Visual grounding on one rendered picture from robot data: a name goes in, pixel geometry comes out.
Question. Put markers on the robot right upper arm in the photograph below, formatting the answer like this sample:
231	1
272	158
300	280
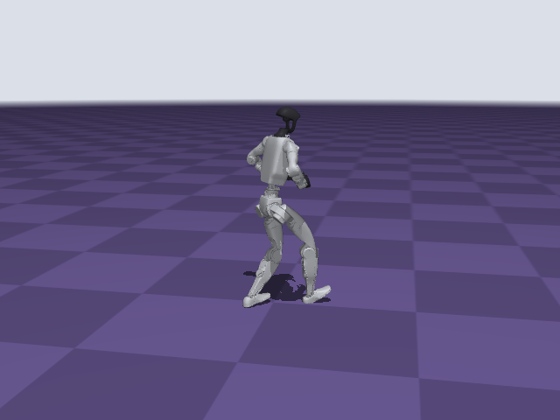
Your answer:
291	151

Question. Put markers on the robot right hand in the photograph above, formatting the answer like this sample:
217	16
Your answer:
307	180

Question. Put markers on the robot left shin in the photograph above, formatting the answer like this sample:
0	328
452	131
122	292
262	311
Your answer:
265	271

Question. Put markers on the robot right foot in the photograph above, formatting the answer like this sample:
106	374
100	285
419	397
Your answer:
318	294

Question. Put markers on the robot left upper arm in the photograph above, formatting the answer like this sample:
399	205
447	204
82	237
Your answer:
253	156

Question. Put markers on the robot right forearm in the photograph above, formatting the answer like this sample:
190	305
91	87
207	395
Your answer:
299	180

